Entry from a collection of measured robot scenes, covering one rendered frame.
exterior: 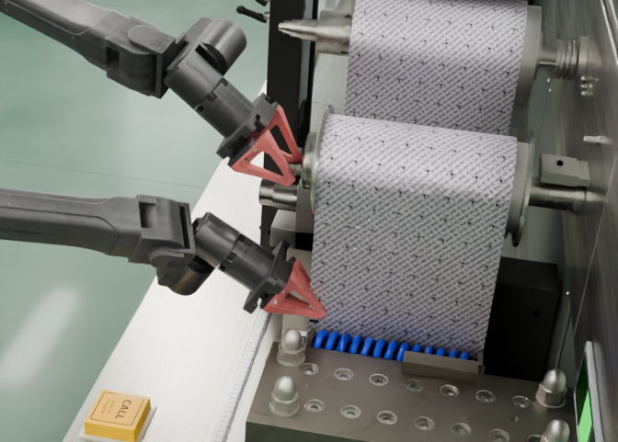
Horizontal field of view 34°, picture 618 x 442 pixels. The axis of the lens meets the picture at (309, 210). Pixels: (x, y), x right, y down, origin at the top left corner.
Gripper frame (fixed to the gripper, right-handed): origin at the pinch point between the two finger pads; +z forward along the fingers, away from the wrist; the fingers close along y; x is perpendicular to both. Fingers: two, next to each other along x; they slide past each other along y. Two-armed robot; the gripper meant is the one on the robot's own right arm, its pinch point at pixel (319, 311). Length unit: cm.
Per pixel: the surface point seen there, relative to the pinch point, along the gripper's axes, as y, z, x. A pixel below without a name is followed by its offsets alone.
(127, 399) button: 7.8, -14.1, -24.1
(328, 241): 0.3, -5.2, 9.8
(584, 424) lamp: 29.6, 20.0, 25.9
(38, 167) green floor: -214, -66, -160
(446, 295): 0.3, 11.1, 12.9
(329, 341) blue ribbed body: 3.3, 2.9, -0.9
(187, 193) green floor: -211, -14, -130
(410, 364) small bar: 6.4, 11.9, 5.1
